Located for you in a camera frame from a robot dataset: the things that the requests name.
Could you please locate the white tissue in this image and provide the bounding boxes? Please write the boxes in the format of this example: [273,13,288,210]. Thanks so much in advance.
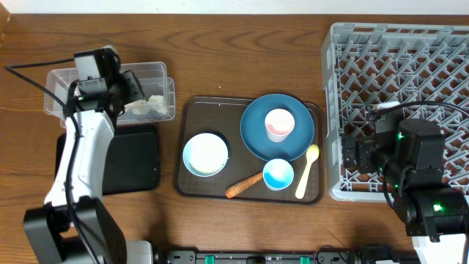
[125,100,152,115]
[147,95,169,115]

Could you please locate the pink white paper cup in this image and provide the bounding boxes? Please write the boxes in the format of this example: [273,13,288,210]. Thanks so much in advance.
[265,109,295,143]

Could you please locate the small blue white cup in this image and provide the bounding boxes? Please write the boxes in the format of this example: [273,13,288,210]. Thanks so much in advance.
[262,158,295,191]

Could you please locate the dark blue plate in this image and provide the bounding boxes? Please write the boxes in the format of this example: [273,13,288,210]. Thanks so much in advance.
[240,94,315,161]

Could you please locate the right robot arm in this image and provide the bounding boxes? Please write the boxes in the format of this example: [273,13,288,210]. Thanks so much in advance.
[342,119,468,263]

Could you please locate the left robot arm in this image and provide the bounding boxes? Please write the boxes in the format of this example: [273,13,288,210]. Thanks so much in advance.
[23,70,153,263]

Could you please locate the grey dishwasher rack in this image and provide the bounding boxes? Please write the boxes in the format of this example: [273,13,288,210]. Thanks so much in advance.
[321,23,468,202]

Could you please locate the clear plastic bin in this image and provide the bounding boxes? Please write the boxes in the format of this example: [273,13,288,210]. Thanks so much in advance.
[46,62,176,126]

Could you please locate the pale yellow plastic spoon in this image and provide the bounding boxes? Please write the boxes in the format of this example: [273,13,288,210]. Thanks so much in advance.
[295,144,320,199]

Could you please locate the black plastic bin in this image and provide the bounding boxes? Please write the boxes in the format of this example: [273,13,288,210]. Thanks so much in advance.
[71,125,160,197]

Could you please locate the dark brown serving tray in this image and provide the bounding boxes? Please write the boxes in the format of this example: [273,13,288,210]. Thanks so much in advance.
[174,94,325,205]

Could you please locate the light blue rice bowl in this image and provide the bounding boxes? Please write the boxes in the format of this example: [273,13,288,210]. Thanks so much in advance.
[182,133,229,177]

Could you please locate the orange carrot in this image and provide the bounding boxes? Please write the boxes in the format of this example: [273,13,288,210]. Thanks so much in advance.
[225,172,263,199]

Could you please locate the black rail at table edge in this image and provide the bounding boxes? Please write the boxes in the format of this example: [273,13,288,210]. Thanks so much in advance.
[157,244,422,264]

